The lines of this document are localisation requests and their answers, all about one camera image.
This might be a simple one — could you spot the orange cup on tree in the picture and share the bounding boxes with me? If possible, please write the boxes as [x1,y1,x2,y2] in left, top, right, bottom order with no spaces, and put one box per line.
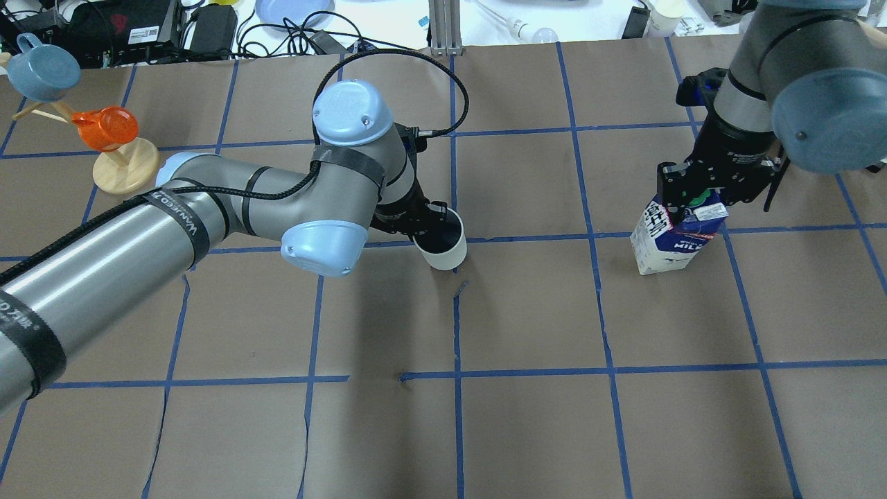
[71,105,139,152]

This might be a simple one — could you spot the paper cup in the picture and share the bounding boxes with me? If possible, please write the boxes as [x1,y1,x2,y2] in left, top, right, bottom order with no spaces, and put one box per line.
[646,0,688,37]

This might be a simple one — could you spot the light blue plate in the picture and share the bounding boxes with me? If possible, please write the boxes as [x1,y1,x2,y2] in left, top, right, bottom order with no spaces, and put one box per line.
[254,0,335,30]

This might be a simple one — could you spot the white ribbed mug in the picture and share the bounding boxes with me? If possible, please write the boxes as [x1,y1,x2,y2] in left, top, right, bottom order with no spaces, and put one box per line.
[412,207,468,271]

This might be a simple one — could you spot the black power adapter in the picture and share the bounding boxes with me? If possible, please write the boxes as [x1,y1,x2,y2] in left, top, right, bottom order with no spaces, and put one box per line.
[187,3,237,61]

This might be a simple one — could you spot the blue white milk carton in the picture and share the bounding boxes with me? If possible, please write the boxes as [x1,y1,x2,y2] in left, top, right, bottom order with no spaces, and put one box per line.
[630,189,728,275]

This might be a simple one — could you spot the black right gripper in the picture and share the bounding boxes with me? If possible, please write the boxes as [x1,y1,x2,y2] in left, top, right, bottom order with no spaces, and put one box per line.
[657,132,790,223]

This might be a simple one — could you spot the black computer box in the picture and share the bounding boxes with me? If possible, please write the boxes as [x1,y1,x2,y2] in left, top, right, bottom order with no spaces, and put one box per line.
[60,1,183,69]

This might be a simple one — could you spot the wooden mug tree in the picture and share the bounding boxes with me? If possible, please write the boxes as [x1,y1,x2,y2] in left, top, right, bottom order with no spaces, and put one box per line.
[2,53,159,195]

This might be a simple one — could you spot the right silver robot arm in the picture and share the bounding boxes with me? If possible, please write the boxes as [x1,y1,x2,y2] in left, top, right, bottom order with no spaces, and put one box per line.
[656,1,886,224]

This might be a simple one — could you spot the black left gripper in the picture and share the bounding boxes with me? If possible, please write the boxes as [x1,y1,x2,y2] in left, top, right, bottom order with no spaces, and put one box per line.
[370,187,448,241]

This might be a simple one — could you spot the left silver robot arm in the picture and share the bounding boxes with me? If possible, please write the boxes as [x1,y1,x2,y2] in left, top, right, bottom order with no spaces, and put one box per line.
[1,80,468,412]

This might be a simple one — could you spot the blue mug on tree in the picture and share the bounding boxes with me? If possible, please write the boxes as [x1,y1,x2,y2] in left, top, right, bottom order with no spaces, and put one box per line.
[6,33,80,103]

